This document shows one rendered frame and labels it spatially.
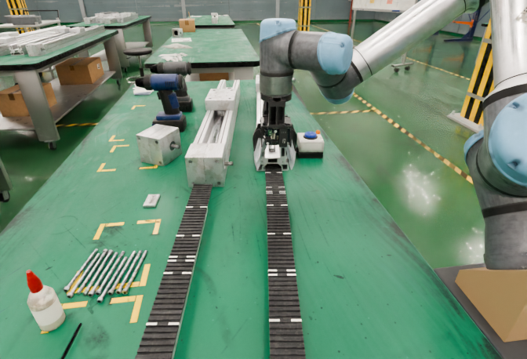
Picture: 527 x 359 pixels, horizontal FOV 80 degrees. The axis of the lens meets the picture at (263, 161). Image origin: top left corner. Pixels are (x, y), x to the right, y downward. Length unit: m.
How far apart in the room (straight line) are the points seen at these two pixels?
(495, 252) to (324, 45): 0.46
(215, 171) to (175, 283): 0.36
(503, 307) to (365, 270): 0.22
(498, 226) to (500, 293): 0.10
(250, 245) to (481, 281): 0.42
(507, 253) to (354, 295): 0.25
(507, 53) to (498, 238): 0.29
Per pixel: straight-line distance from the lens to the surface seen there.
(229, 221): 0.78
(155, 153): 1.04
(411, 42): 0.79
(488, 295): 0.68
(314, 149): 1.04
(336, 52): 0.63
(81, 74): 4.73
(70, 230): 0.87
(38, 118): 3.32
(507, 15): 0.63
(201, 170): 0.88
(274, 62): 0.69
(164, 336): 0.56
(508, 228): 0.65
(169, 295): 0.60
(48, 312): 0.64
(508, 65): 0.59
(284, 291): 0.59
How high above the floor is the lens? 1.27
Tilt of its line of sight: 28 degrees down
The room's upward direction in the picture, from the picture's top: straight up
